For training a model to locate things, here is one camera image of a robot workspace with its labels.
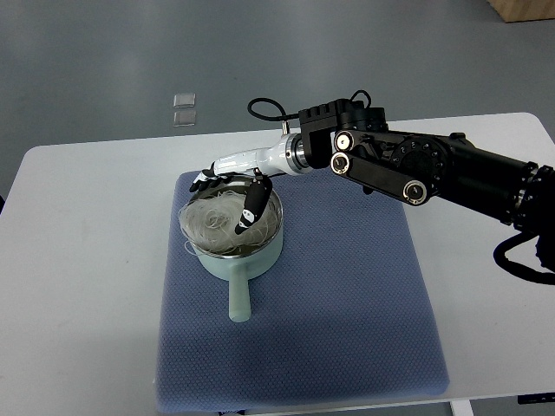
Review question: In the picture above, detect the white vermicelli noodle bundle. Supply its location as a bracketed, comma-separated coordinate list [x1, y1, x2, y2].
[178, 190, 282, 256]

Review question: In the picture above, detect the mint green steel pot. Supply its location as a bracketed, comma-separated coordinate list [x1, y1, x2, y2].
[186, 177, 284, 322]

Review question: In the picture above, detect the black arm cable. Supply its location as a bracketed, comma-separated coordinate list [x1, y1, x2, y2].
[247, 89, 374, 131]

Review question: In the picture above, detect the blue textured mat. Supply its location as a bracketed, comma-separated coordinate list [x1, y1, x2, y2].
[156, 170, 449, 413]

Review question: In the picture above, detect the wooden box corner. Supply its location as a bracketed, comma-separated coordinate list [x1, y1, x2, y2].
[487, 0, 554, 23]

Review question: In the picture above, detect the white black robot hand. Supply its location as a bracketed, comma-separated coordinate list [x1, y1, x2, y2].
[190, 133, 295, 235]

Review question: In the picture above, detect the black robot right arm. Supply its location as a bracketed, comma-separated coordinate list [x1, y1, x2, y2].
[191, 90, 554, 285]

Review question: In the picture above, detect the upper clear floor tile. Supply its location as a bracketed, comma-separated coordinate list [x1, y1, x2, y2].
[173, 93, 196, 108]

